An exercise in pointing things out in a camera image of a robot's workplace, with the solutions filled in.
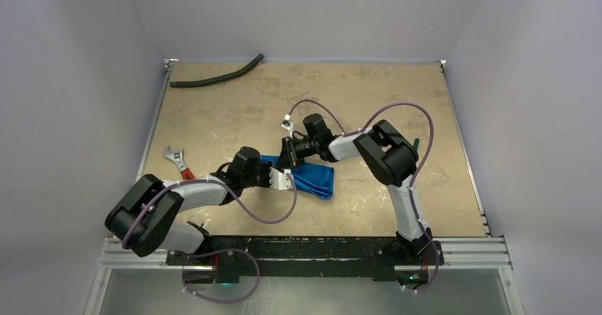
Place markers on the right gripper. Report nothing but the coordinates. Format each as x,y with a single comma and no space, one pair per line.
288,151

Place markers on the aluminium frame rail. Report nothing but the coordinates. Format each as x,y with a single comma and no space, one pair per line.
454,253

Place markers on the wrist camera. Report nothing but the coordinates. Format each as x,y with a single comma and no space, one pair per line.
280,180
288,125

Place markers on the red handled wrench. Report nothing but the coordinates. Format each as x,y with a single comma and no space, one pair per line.
177,157

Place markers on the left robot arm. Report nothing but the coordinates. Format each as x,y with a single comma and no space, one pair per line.
144,218

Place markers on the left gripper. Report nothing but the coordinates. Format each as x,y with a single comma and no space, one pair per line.
266,168

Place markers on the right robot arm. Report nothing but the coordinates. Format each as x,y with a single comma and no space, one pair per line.
390,157

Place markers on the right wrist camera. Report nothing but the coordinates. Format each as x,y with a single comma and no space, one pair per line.
288,125

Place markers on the blue cloth napkin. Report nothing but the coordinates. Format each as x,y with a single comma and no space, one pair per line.
314,179

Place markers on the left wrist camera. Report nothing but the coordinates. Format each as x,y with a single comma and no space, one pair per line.
280,180

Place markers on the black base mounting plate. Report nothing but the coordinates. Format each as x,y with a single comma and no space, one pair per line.
249,267

